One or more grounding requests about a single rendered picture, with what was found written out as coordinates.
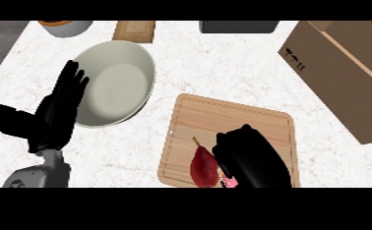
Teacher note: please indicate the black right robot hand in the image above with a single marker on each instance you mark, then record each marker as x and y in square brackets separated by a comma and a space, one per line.
[255, 161]

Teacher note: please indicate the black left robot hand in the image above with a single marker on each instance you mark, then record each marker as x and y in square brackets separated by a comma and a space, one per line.
[55, 109]

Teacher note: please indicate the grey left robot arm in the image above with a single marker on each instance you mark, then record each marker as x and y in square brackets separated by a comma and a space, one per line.
[42, 173]

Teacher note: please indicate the pink cupcake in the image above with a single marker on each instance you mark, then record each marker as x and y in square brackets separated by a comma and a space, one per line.
[229, 181]

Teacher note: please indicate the wooden cutting board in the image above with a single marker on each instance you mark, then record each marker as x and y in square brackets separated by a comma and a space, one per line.
[228, 119]

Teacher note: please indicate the small wooden board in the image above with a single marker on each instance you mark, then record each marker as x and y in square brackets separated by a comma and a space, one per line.
[135, 30]

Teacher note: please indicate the brown cardboard box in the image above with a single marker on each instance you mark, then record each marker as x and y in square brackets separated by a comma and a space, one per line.
[334, 73]

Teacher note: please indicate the dark red pear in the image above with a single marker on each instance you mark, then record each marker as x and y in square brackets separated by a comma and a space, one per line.
[204, 168]

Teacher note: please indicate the pale green bowl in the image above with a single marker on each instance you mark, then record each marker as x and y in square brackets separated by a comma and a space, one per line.
[114, 83]

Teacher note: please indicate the grey pot with orange rim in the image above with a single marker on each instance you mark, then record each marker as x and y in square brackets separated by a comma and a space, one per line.
[66, 27]

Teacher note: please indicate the dark grey appliance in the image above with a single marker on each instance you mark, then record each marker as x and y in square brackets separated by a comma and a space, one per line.
[238, 26]

